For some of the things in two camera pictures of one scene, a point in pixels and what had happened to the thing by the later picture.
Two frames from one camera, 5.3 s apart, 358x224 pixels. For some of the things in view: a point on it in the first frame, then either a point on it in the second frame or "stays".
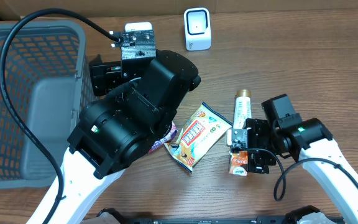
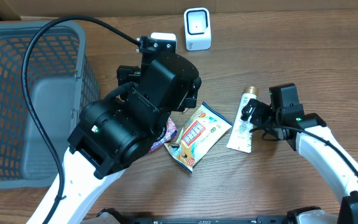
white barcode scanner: [197, 28] stays
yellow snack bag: [201, 134] stays
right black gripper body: [258, 162] -> [260, 114]
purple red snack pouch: [167, 139] stays
